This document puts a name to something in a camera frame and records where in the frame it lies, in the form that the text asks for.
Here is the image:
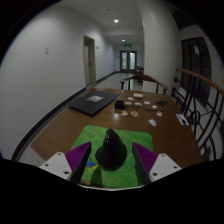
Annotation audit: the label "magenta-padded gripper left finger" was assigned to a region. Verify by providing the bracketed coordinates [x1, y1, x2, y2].
[39, 141, 93, 185]

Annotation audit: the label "glass double door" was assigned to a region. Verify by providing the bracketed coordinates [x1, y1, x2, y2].
[119, 50, 138, 73]

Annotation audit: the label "ceiling lights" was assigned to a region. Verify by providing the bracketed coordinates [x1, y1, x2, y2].
[112, 17, 128, 43]

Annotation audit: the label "black vertical computer mouse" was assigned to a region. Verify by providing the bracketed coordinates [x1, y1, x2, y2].
[94, 128, 128, 172]

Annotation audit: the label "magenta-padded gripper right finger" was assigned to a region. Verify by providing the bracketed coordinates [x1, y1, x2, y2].
[131, 141, 183, 186]

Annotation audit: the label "dark window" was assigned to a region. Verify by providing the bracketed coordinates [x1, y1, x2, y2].
[180, 37, 213, 106]

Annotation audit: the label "green mouse pad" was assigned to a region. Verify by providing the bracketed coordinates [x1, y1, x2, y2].
[70, 124, 154, 189]

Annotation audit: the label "black cable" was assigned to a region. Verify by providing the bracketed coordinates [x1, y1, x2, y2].
[123, 99, 184, 122]

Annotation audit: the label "side doorway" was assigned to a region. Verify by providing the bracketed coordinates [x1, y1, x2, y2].
[82, 35, 98, 87]

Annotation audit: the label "black closed laptop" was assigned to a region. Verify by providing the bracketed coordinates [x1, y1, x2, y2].
[68, 90, 122, 118]

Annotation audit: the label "small black box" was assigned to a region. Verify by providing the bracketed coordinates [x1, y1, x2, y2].
[114, 99, 126, 110]

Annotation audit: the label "black railing with wooden handrail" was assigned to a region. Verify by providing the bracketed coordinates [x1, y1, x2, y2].
[170, 67, 224, 161]

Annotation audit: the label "white paper sheet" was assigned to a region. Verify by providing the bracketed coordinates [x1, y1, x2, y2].
[175, 113, 190, 127]

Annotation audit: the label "wooden armchair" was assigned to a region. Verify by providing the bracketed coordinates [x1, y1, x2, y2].
[119, 73, 169, 95]

